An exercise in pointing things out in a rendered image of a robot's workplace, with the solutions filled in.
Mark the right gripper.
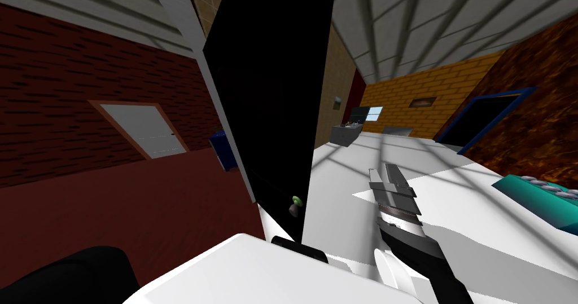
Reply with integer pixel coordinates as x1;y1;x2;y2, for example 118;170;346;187
368;162;424;226

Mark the grey cabinet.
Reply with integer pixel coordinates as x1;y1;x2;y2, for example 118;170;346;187
329;120;365;148

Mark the green and grey door knob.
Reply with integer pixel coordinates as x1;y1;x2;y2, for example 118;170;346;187
288;195;304;218

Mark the black door leaf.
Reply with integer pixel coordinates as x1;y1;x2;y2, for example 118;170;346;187
202;0;338;246

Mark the teal sofa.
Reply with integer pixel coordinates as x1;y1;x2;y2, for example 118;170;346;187
491;174;578;237

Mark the blue cabinet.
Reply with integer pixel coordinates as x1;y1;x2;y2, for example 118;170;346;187
209;130;239;172

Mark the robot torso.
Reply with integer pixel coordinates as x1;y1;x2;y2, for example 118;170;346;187
121;232;423;304

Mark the white door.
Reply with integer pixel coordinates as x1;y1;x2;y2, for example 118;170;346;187
87;100;191;161

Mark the dark wall picture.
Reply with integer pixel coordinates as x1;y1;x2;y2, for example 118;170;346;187
408;96;439;109

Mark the dark door with blue frame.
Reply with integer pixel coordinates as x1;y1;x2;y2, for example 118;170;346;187
434;86;538;156

